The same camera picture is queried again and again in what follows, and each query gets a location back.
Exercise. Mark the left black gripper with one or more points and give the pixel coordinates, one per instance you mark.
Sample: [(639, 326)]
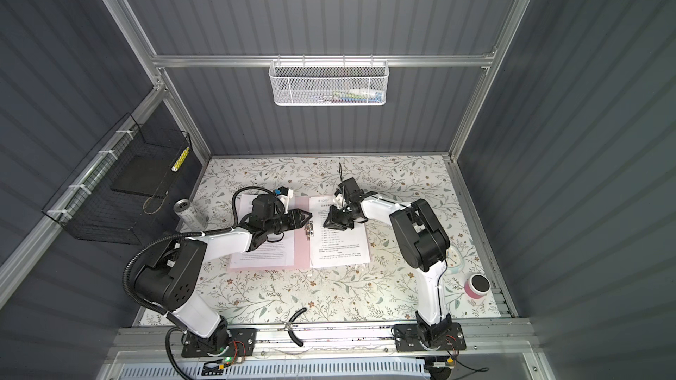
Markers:
[(295, 217)]

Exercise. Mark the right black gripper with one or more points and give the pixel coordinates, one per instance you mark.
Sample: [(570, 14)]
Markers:
[(334, 222)]

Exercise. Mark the metal folder clip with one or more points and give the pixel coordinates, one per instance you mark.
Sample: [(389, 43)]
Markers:
[(309, 231)]

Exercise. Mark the pink file folder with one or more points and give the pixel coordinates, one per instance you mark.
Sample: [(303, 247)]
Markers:
[(242, 205)]

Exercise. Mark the printed white paper sheet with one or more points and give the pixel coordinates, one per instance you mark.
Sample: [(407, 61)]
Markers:
[(271, 255)]

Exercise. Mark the stack of printed papers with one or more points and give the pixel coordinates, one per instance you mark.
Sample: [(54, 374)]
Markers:
[(333, 248)]

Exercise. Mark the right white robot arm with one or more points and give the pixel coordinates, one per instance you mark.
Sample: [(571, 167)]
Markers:
[(422, 241)]

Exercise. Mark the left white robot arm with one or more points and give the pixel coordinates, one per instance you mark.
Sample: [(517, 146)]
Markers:
[(163, 276)]

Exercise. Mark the silver drink can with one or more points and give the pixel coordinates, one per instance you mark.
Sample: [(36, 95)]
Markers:
[(192, 217)]

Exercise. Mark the yellow marker pen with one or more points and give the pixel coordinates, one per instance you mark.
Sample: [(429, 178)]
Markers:
[(180, 160)]

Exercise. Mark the black notebook in basket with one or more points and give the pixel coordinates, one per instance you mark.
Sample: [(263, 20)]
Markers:
[(144, 176)]

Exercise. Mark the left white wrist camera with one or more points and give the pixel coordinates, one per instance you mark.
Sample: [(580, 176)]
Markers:
[(285, 196)]

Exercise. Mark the white wire mesh basket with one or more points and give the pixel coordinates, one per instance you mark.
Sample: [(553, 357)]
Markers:
[(329, 86)]

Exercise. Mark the black wire basket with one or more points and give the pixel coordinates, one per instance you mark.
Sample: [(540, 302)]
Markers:
[(126, 195)]

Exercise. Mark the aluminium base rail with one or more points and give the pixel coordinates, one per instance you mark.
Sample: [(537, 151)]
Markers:
[(336, 340)]

